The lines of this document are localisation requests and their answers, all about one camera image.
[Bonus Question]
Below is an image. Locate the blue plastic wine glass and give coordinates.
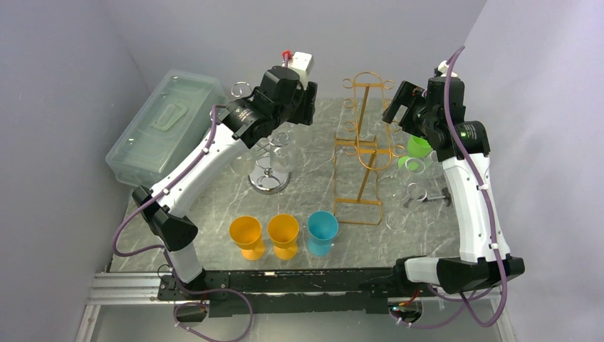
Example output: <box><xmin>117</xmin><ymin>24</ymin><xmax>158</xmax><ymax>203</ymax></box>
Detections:
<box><xmin>307</xmin><ymin>211</ymin><xmax>339</xmax><ymax>257</ymax></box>

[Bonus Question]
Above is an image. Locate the orange plastic wine glass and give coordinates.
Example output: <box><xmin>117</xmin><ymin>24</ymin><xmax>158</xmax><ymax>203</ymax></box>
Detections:
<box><xmin>268</xmin><ymin>214</ymin><xmax>300</xmax><ymax>260</ymax></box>
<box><xmin>229</xmin><ymin>216</ymin><xmax>265</xmax><ymax>261</ymax></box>

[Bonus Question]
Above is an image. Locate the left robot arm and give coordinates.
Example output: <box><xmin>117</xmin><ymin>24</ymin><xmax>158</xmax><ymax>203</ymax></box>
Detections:
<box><xmin>132</xmin><ymin>62</ymin><xmax>318</xmax><ymax>299</ymax></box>

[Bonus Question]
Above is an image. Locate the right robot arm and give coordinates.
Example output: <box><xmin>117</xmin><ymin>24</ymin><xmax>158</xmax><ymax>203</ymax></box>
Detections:
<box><xmin>382</xmin><ymin>76</ymin><xmax>526</xmax><ymax>296</ymax></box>

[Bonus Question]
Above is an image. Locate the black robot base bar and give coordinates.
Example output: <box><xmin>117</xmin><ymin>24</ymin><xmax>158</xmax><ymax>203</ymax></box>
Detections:
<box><xmin>157</xmin><ymin>267</ymin><xmax>427</xmax><ymax>318</ymax></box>

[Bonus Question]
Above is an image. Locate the translucent green storage box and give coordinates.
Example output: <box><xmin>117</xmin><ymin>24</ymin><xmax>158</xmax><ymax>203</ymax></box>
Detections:
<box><xmin>105</xmin><ymin>70</ymin><xmax>227</xmax><ymax>187</ymax></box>

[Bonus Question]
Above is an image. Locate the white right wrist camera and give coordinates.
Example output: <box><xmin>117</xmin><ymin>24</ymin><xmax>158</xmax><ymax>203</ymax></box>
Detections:
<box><xmin>434</xmin><ymin>60</ymin><xmax>449</xmax><ymax>77</ymax></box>

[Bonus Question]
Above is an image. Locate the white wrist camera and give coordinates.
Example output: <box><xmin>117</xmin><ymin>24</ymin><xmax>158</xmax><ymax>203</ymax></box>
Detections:
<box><xmin>281</xmin><ymin>50</ymin><xmax>314</xmax><ymax>89</ymax></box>
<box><xmin>434</xmin><ymin>60</ymin><xmax>449</xmax><ymax>77</ymax></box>

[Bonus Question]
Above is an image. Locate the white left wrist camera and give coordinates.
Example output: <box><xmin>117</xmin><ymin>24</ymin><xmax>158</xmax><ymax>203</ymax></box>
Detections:
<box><xmin>281</xmin><ymin>50</ymin><xmax>314</xmax><ymax>89</ymax></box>

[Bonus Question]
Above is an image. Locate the gold wire glass rack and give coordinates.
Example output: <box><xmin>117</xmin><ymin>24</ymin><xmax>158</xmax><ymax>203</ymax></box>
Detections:
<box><xmin>333</xmin><ymin>71</ymin><xmax>407</xmax><ymax>226</ymax></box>

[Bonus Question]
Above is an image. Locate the chrome wire glass rack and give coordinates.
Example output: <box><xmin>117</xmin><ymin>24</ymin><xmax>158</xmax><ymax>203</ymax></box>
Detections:
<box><xmin>230</xmin><ymin>81</ymin><xmax>310</xmax><ymax>195</ymax></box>

